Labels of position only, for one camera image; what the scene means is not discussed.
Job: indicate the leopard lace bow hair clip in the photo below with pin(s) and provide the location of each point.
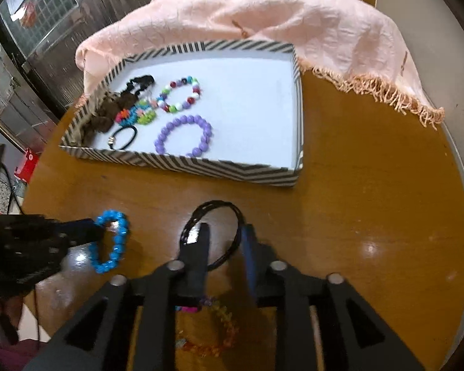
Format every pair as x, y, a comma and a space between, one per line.
83, 133

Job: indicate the red box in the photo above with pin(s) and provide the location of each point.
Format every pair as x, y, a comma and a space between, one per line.
25, 166

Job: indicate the grey metal gate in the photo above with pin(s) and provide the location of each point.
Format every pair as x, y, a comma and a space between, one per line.
69, 58

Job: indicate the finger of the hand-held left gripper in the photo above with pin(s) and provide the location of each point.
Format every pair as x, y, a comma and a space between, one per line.
81, 226

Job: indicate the brown scrunchie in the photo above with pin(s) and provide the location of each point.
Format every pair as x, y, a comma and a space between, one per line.
108, 112

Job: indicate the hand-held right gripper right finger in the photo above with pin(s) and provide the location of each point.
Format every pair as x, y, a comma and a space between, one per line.
249, 249

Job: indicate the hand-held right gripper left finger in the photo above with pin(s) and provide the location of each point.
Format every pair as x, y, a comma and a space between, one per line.
195, 262

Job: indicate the dark purple clothing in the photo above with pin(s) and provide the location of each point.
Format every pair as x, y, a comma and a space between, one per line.
7, 357

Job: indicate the pink fringed scarf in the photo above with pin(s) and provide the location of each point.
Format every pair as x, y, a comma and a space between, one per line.
274, 11

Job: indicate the striped cardboard box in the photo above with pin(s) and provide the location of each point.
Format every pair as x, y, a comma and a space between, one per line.
247, 104

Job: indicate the person's left hand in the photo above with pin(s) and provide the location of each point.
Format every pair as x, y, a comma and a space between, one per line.
2, 311

